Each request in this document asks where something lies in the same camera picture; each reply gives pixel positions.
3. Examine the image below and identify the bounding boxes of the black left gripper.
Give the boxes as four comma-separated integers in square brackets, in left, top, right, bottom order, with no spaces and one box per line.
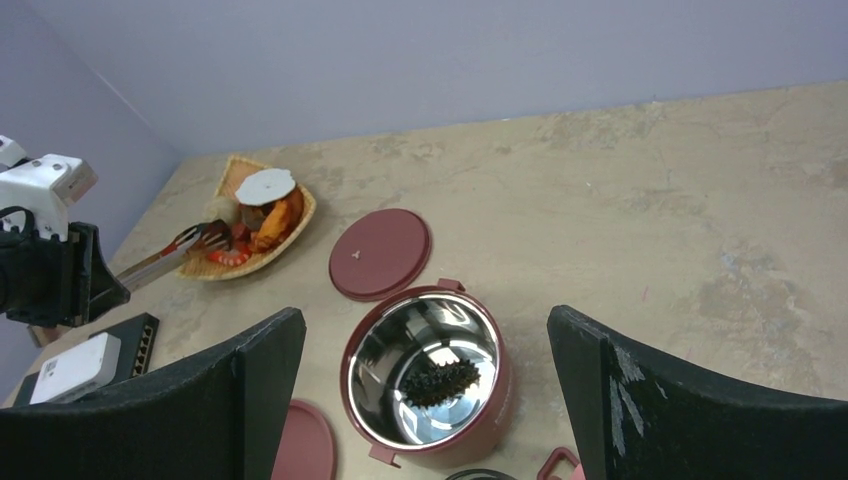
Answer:
[1,206,130,328]

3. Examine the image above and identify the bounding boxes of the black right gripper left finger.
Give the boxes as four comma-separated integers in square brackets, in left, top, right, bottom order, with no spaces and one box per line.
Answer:
[1,307,306,479]

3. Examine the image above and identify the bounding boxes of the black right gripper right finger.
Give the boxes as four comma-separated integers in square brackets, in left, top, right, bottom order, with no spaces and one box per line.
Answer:
[547,305,847,479]

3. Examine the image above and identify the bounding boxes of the steel food tongs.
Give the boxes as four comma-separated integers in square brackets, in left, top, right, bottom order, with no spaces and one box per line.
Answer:
[116,219,232,292]

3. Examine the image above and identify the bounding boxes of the white steamed bun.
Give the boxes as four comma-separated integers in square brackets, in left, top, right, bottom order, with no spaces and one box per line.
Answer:
[202,196,242,227]

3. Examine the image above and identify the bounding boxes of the black spiky sea cucumber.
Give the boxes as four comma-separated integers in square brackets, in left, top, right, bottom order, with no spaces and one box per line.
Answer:
[399,359,481,408]

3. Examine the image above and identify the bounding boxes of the white small device box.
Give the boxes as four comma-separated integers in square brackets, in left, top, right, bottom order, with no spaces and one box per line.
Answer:
[29,332,122,405]

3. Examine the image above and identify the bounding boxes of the dark red steel lunch pot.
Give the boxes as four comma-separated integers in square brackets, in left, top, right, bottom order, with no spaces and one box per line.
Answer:
[340,279,517,469]

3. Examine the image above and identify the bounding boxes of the glass lid with red clasp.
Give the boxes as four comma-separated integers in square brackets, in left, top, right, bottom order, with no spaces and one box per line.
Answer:
[446,446,587,480]

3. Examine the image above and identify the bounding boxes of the woven bamboo basket tray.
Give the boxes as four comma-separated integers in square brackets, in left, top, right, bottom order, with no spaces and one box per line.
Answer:
[177,155,316,281]

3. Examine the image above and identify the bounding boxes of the red white shrimp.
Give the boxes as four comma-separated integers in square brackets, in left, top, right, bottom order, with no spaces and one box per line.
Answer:
[206,242,253,267]

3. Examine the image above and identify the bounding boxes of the orange fried cutlet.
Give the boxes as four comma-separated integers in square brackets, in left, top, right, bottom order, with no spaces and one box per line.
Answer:
[250,188,305,253]

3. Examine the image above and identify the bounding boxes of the white round rice cracker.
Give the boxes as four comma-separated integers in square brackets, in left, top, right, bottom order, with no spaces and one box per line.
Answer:
[234,168,297,206]

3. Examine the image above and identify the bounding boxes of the dark red round lid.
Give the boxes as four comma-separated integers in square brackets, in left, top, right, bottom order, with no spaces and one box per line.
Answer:
[328,208,432,302]

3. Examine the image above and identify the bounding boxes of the black network switch box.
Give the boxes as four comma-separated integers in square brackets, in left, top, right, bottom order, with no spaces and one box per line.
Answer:
[13,314,159,407]

